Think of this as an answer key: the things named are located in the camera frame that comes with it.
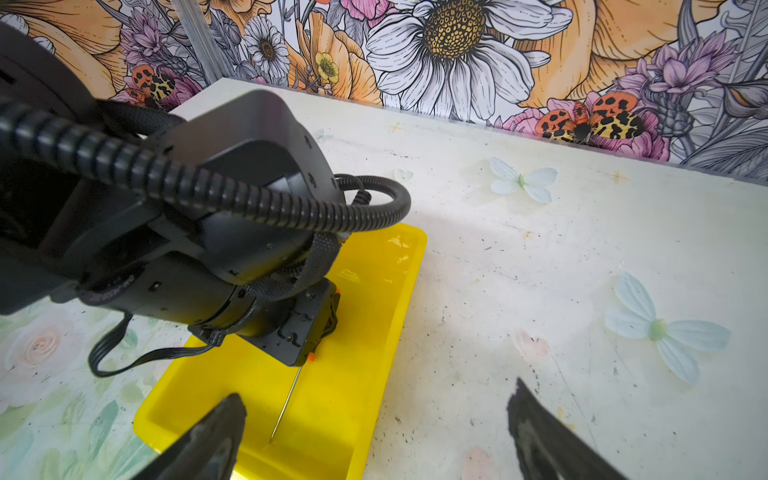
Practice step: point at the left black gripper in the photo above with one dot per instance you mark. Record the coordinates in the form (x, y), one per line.
(288, 330)

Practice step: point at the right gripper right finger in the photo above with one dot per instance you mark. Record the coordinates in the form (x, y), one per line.
(546, 448)

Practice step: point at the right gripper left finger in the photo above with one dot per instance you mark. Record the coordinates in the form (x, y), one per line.
(208, 450)

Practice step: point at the orange black screwdriver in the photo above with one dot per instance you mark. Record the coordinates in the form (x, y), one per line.
(288, 399)

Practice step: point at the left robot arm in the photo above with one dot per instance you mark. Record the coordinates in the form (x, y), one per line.
(203, 223)

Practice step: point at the yellow plastic bin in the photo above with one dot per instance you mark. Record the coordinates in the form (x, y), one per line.
(328, 427)

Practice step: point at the left aluminium corner post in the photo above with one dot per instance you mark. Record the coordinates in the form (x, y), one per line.
(210, 57)

